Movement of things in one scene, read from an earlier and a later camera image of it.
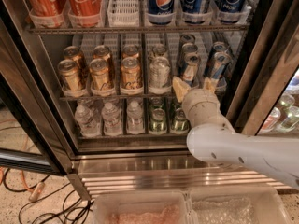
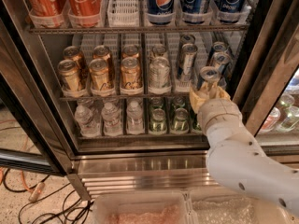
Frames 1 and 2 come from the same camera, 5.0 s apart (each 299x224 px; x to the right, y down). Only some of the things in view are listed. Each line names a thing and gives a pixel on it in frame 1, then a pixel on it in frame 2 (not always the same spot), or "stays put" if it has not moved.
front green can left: [158, 123] stays put
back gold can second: [104, 52] stays put
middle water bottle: [112, 124] stays put
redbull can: [192, 63] -> [210, 75]
